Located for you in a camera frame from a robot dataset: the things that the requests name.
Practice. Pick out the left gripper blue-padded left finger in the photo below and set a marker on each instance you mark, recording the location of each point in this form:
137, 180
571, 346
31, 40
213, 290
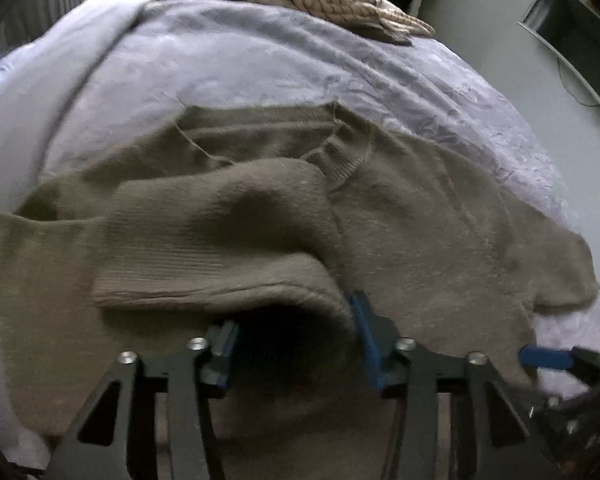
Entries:
114, 434

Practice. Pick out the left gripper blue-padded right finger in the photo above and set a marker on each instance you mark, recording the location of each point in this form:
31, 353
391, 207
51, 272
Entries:
492, 431

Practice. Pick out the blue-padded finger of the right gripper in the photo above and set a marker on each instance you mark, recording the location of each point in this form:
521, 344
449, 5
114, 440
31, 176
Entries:
532, 356

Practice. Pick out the olive knit sweater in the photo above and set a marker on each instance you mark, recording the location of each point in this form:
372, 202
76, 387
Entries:
276, 214

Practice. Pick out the lavender embossed bedspread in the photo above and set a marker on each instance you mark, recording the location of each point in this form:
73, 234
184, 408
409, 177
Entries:
222, 55

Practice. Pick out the beige cable knit sweater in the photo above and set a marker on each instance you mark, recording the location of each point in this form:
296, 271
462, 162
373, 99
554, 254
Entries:
377, 15

